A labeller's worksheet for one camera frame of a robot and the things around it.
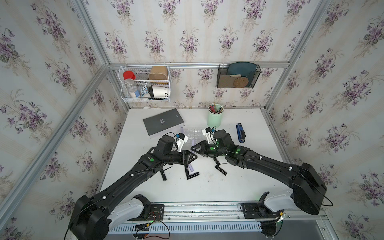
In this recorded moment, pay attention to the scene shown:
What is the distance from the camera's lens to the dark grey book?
1.05 meters

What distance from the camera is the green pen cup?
99 centimetres

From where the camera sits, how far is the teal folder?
3.02 ft
